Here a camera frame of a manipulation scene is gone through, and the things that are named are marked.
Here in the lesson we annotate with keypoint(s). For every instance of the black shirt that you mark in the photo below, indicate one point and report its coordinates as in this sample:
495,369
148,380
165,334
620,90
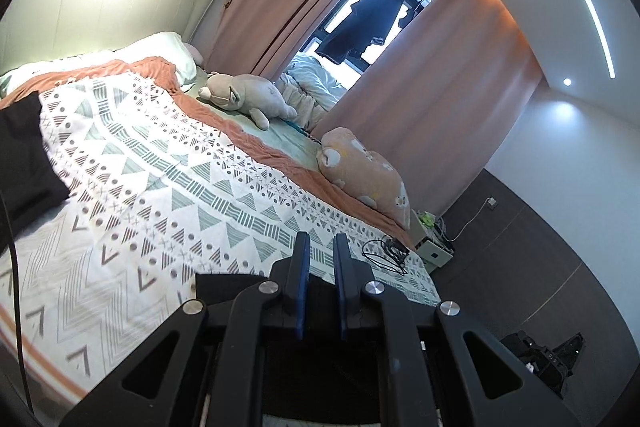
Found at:
220,289

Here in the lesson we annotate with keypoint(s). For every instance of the cream padded headboard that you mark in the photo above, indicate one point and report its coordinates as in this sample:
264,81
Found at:
115,7

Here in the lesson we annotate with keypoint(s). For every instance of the white pillow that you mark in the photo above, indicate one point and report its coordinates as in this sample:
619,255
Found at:
160,57

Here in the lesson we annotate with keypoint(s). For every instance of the green yellow object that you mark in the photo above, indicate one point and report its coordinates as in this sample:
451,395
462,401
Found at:
425,219

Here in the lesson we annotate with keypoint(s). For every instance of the white crumpled duvet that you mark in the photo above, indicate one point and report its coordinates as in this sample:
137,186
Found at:
310,79

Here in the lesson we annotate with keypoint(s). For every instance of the black hanging coat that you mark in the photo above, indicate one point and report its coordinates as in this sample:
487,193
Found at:
365,19

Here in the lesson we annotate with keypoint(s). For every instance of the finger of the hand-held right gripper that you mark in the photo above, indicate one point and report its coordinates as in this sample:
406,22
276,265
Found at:
575,341

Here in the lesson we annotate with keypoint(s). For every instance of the pale green bed sheet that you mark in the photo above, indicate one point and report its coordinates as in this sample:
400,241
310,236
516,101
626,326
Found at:
280,139

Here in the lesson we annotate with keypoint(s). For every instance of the cream nightstand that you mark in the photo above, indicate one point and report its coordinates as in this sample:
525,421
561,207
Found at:
434,247

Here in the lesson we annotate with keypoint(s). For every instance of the triangle patterned blanket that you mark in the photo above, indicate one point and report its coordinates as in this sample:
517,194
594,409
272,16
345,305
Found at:
165,192

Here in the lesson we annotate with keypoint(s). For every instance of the pink pillow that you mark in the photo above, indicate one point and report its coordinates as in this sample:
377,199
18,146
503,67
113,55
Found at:
194,53

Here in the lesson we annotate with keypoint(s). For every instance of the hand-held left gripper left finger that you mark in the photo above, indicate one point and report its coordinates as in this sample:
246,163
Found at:
301,287

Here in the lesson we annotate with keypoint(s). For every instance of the beige plush toy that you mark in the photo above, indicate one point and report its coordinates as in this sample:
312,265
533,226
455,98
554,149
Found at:
245,94

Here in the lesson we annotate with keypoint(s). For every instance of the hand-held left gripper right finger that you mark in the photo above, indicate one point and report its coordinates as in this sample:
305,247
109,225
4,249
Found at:
341,287

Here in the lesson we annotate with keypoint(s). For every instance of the stack of black clothes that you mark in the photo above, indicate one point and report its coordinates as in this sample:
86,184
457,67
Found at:
27,167

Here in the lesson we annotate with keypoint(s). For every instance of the peach printed pillow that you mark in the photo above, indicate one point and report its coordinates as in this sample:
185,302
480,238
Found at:
365,172

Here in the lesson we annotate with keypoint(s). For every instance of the white wall socket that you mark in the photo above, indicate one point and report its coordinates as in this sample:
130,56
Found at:
493,203

